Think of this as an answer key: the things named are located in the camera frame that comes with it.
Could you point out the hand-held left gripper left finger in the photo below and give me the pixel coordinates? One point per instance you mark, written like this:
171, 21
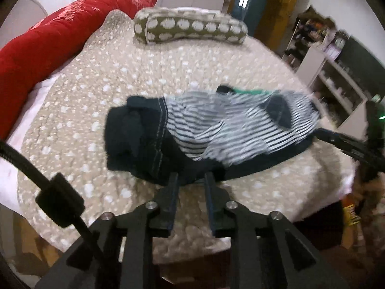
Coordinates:
172, 200

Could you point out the yellow curtain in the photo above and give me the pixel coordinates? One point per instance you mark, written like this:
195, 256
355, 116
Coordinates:
279, 9

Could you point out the olive white-dotted pillow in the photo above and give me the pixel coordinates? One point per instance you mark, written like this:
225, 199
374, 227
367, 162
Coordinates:
192, 25

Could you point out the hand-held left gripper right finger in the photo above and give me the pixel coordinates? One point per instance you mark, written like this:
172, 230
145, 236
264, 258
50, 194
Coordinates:
210, 203

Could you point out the red blanket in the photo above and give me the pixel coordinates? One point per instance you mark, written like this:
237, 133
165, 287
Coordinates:
45, 45

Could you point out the white bed sheet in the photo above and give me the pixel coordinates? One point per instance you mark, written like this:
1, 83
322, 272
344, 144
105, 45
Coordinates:
37, 88

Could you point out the teal door with window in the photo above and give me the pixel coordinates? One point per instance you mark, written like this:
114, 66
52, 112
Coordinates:
245, 3

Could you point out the yellow snack packet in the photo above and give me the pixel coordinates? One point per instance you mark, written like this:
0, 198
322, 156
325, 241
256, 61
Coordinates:
351, 214

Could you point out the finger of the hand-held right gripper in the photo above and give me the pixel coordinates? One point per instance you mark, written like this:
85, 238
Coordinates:
352, 152
334, 136

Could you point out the beige spotted quilt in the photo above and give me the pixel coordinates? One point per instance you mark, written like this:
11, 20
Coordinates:
120, 75

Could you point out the navy striped pants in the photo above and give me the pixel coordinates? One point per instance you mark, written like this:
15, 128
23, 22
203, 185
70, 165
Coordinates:
192, 132

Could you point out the cluttered white shelf unit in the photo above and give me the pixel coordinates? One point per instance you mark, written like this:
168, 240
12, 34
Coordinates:
331, 57

